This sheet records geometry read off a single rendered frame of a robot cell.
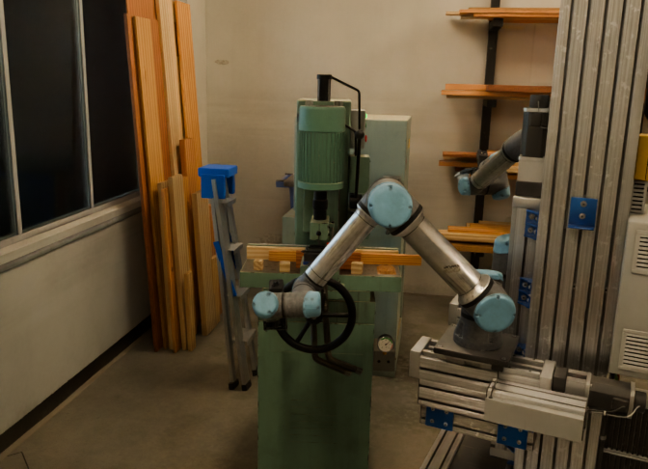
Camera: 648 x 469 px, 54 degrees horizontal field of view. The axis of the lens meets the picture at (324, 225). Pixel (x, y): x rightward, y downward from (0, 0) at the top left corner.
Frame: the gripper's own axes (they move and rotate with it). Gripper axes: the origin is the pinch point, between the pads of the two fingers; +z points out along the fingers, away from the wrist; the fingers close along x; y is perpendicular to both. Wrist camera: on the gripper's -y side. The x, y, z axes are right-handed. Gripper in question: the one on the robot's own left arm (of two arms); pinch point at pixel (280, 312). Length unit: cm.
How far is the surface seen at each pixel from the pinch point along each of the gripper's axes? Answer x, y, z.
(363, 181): 30, -57, 35
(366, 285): 29.6, -11.9, 20.8
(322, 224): 13.8, -35.9, 20.8
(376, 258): 34, -24, 32
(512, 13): 126, -196, 135
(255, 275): -11.6, -16.5, 17.8
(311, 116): 12, -70, -1
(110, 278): -112, -40, 130
